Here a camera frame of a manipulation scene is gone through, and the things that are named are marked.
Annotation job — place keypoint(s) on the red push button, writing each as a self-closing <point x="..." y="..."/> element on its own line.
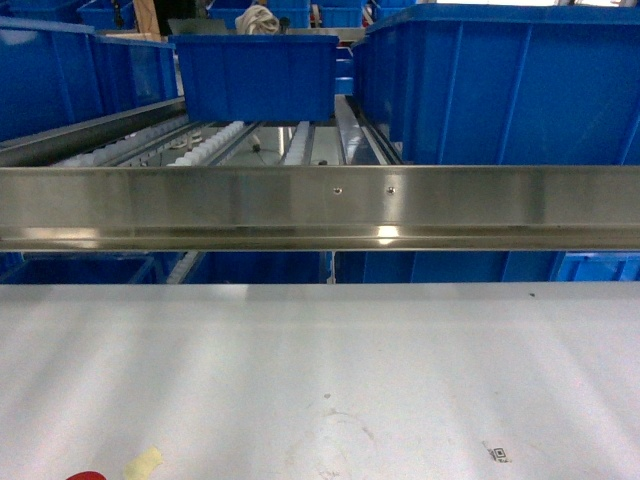
<point x="87" y="475"/>

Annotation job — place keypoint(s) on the white roller track centre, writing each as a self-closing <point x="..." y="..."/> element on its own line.
<point x="296" y="152"/>

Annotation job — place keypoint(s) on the white roller track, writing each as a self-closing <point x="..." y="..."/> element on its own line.
<point x="208" y="147"/>
<point x="296" y="152"/>

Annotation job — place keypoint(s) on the white roller track left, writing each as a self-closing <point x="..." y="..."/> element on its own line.
<point x="208" y="147"/>

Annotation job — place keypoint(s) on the blue bin centre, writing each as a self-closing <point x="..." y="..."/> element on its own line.
<point x="258" y="78"/>

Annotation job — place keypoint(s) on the large blue bin right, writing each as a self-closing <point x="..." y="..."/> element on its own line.
<point x="504" y="85"/>

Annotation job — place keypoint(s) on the white cloth bundle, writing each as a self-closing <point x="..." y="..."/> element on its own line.
<point x="257" y="20"/>

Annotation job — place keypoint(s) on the blue bin left rear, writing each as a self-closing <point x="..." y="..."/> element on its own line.
<point x="133" y="73"/>

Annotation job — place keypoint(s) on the blue bin lower right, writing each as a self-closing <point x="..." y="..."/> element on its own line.
<point x="598" y="267"/>

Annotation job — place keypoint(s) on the QR code sticker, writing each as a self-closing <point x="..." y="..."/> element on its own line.
<point x="498" y="454"/>

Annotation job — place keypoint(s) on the yellow tape piece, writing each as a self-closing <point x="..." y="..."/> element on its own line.
<point x="142" y="466"/>

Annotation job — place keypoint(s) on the blue bin lower left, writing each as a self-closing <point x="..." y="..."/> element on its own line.
<point x="83" y="269"/>

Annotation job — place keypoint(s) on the blue bin far left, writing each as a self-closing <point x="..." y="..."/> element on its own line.
<point x="48" y="76"/>

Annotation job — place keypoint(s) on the steel shelf front rail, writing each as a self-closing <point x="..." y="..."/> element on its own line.
<point x="320" y="208"/>

